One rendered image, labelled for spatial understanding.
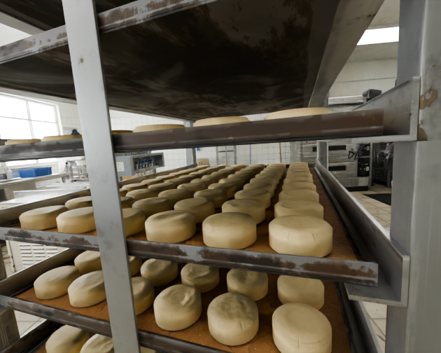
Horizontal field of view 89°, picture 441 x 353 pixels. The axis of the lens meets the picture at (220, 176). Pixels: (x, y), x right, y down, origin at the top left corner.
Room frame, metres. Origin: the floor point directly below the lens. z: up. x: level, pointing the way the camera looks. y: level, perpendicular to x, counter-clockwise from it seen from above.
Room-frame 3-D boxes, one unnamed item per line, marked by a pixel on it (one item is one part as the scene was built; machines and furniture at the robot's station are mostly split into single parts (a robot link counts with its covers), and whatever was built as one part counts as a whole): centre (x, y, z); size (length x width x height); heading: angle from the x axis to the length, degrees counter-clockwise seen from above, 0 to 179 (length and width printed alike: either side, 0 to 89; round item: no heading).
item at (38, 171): (3.99, 3.27, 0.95); 0.40 x 0.30 x 0.14; 179
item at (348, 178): (5.20, -2.54, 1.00); 1.56 x 1.20 x 2.01; 86
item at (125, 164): (2.14, 0.81, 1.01); 0.72 x 0.33 x 0.34; 173
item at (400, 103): (0.42, -0.19, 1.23); 0.64 x 0.03 x 0.03; 160
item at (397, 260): (0.42, -0.19, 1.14); 0.64 x 0.03 x 0.03; 160
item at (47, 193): (2.00, 1.31, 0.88); 1.28 x 0.01 x 0.07; 83
